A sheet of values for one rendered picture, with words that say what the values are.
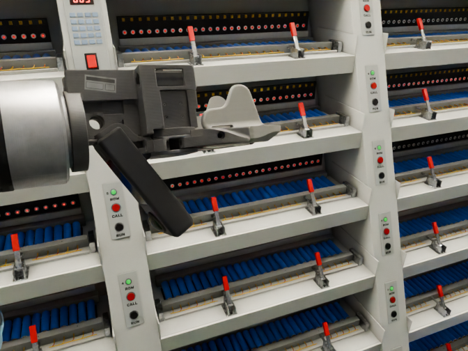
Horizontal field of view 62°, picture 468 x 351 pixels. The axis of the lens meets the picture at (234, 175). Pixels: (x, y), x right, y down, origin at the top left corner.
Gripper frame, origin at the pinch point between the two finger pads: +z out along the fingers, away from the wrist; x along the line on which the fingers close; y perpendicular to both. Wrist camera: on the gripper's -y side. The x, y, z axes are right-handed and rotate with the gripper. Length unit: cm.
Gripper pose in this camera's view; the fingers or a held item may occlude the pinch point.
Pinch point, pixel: (262, 138)
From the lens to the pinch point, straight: 43.9
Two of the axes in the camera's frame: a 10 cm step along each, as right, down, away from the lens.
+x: -4.5, 0.3, 8.9
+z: 8.8, -1.2, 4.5
